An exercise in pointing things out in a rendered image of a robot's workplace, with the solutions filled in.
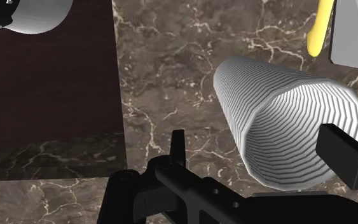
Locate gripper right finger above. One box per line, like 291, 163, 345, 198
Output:
315, 108, 358, 203

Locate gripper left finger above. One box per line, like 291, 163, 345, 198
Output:
97, 129, 251, 224

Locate white ribbed cup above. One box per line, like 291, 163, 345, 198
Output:
212, 55, 358, 192

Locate white box appliance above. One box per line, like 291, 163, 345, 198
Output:
328, 0, 358, 73

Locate yellow banana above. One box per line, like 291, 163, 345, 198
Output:
306, 0, 336, 58

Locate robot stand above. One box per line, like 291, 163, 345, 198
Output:
0, 0, 127, 181

